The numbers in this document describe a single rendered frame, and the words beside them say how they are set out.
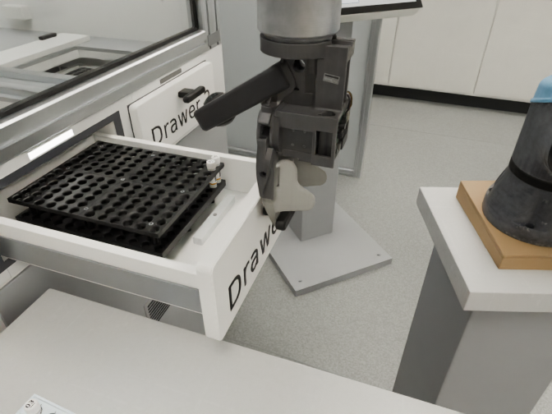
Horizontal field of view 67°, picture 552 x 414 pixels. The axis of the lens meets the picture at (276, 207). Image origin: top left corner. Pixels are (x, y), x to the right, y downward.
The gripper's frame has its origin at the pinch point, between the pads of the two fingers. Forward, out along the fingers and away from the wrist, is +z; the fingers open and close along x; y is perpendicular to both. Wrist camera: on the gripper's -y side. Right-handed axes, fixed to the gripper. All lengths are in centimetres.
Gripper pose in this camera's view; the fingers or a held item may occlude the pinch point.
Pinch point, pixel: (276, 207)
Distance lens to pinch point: 50.4
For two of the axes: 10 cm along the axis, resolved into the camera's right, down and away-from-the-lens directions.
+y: 9.4, 1.9, -2.7
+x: 3.3, -5.4, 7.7
